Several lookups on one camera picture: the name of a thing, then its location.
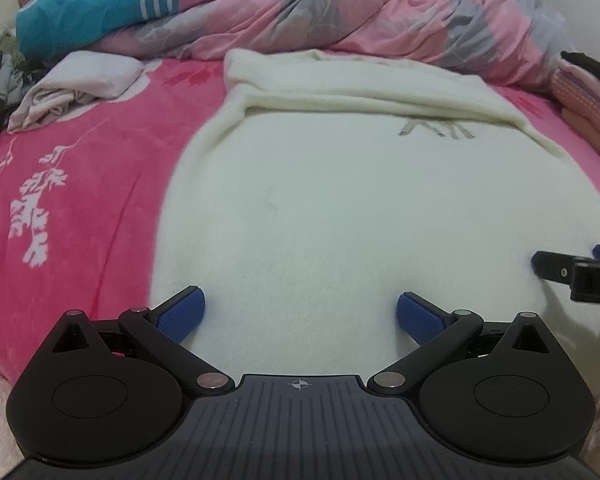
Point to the folded white cloth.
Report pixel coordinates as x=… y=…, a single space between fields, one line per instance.
x=95 y=72

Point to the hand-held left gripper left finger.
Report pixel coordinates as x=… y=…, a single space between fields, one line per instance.
x=182 y=312

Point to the pink grey floral quilt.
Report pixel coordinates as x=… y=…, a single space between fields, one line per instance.
x=405 y=15

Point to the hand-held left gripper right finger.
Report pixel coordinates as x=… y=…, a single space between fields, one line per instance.
x=420 y=315

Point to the white fluffy sweater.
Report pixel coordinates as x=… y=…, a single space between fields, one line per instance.
x=330 y=185

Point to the folded pink checked blanket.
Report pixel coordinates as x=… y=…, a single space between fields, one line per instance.
x=590 y=105

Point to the folded black garment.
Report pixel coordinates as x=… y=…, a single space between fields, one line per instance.
x=595 y=65

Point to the blue pink striped quilt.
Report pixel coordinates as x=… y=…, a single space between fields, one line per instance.
x=65 y=20

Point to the pink floral bed sheet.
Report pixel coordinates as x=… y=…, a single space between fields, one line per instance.
x=80 y=160

